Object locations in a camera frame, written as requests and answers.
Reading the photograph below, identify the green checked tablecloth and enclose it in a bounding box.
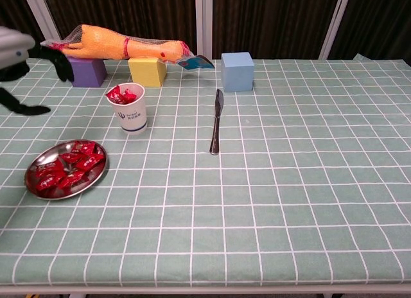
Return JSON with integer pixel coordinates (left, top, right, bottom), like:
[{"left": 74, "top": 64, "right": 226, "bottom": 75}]
[{"left": 0, "top": 53, "right": 411, "bottom": 288}]

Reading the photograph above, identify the round steel plate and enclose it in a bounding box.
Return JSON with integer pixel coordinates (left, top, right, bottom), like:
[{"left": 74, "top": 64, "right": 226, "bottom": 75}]
[{"left": 24, "top": 139, "right": 109, "bottom": 201}]

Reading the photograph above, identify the dark pleated curtain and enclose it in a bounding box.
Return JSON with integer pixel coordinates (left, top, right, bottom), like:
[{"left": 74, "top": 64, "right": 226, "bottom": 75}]
[{"left": 0, "top": 0, "right": 411, "bottom": 65}]

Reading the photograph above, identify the slanted white frame post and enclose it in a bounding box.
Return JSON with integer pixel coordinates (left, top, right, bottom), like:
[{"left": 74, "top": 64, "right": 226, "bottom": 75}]
[
  {"left": 21, "top": 0, "right": 65, "bottom": 60},
  {"left": 317, "top": 0, "right": 353, "bottom": 60}
]

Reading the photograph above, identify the blue cardboard label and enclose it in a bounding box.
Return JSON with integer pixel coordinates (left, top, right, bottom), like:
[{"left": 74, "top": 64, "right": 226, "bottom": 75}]
[{"left": 177, "top": 55, "right": 215, "bottom": 70}]

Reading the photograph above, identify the purple foam cube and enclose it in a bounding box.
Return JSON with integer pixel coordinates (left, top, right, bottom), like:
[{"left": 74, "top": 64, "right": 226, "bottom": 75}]
[{"left": 66, "top": 56, "right": 107, "bottom": 88}]

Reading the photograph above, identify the upright white frame post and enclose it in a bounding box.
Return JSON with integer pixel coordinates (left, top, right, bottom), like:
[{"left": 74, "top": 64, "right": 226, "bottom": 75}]
[{"left": 195, "top": 0, "right": 214, "bottom": 58}]

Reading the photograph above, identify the white paper cup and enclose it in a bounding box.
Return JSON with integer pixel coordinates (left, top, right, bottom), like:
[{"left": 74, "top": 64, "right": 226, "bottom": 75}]
[{"left": 105, "top": 82, "right": 148, "bottom": 136}]

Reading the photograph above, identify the orange rubber chicken in net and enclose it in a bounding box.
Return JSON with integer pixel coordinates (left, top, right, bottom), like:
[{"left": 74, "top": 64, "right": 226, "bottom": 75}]
[{"left": 40, "top": 24, "right": 193, "bottom": 65}]

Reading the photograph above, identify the blue foam cube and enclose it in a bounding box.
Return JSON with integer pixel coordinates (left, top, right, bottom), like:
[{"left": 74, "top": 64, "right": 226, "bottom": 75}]
[{"left": 220, "top": 52, "right": 255, "bottom": 93}]

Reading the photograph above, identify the yellow foam cube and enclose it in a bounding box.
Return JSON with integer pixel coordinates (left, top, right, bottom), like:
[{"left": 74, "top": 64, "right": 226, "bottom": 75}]
[{"left": 128, "top": 56, "right": 168, "bottom": 88}]

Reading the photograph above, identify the steel table knife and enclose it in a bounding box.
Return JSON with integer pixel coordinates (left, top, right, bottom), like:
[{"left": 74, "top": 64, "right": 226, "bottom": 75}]
[{"left": 209, "top": 89, "right": 225, "bottom": 155}]

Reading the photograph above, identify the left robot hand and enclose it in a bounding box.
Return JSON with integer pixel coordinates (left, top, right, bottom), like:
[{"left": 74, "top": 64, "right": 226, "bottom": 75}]
[{"left": 0, "top": 25, "right": 76, "bottom": 117}]

